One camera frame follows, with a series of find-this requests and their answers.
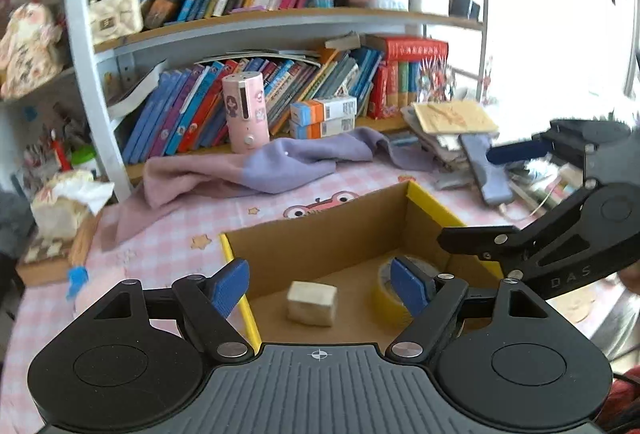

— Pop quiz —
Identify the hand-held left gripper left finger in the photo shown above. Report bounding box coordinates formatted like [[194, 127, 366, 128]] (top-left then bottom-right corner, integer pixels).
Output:
[[95, 258, 255, 363]]

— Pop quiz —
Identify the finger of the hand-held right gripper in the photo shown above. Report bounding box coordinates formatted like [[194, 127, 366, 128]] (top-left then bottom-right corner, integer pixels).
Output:
[[486, 119, 632, 167], [437, 181, 601, 302]]

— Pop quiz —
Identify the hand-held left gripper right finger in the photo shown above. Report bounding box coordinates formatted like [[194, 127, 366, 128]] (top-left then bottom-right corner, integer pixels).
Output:
[[386, 256, 551, 363]]

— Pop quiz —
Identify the yellow cardboard box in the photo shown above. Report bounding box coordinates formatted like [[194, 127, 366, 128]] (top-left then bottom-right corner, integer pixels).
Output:
[[219, 180, 506, 355]]

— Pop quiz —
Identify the yellow tape roll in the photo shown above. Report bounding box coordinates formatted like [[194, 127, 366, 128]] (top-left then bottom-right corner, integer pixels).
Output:
[[372, 254, 441, 329]]

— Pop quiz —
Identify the blue-grey phone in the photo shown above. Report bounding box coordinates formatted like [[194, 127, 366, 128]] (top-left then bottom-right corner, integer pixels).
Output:
[[459, 133, 516, 206]]

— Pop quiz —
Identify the pile of magazines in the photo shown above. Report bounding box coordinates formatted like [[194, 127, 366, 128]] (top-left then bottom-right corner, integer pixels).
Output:
[[510, 159, 586, 215]]

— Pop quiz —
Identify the brown paper envelope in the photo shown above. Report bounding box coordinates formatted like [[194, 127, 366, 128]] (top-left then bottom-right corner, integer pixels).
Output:
[[412, 100, 500, 137]]

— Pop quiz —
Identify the beige rectangular block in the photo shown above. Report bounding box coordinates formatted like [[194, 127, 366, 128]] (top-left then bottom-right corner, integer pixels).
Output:
[[286, 281, 337, 327]]

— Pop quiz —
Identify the stack of papers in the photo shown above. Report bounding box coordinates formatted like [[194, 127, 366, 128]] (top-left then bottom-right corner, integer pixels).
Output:
[[400, 106, 506, 175]]

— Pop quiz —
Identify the pink checked tablecloth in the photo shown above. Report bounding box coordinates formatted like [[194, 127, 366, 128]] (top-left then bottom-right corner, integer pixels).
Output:
[[0, 159, 640, 434]]

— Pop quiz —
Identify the acrylic figure stand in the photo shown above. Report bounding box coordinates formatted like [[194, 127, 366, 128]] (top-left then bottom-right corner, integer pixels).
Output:
[[420, 56, 458, 102]]

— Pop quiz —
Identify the pink and purple cloth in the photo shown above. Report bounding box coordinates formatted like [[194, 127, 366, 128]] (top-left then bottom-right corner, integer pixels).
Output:
[[116, 128, 436, 245]]

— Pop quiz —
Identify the red thick book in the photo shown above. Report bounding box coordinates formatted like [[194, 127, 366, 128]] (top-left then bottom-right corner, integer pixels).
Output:
[[367, 35, 449, 63]]

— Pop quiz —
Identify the blue plastic scrap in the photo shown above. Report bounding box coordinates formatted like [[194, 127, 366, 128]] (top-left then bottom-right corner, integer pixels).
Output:
[[67, 266, 89, 301]]

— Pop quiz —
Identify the black small box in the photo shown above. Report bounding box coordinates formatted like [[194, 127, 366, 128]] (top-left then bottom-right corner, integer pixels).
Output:
[[450, 0, 481, 19]]

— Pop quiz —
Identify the pink cylinder humidifier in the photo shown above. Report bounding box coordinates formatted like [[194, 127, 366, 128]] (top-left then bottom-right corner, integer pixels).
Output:
[[221, 72, 271, 153]]

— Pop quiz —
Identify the row of blue and red books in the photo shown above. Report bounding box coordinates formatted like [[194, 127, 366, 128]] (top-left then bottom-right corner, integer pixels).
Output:
[[122, 56, 423, 165]]

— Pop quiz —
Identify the orange and blue small box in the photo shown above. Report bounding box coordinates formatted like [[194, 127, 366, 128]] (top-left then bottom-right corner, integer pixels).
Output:
[[290, 96, 358, 125], [289, 116, 357, 141]]

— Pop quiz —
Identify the checkered wooden box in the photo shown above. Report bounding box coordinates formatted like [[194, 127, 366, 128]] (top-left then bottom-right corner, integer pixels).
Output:
[[15, 209, 103, 287]]

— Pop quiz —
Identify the white tissue pack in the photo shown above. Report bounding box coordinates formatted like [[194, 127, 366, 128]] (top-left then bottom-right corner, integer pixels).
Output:
[[30, 170, 116, 239]]

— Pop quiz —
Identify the green lid jar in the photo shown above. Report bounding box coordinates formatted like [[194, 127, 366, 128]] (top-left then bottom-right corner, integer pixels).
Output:
[[70, 146, 98, 172]]

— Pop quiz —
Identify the black and white booklet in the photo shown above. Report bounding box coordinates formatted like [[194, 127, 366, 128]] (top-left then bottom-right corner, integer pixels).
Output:
[[107, 61, 168, 119]]

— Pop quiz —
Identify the white metal bookshelf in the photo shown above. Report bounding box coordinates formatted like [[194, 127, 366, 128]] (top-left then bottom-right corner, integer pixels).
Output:
[[60, 0, 493, 202]]

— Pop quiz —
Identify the white quilted handbag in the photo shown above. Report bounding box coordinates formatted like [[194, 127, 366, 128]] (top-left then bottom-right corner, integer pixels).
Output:
[[86, 0, 144, 45]]

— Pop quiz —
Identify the floral plush doll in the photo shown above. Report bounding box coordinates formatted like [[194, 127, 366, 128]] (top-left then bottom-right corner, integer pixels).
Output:
[[0, 2, 63, 99]]

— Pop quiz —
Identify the white cable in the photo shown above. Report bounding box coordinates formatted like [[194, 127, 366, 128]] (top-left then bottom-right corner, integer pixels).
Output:
[[500, 201, 551, 222]]

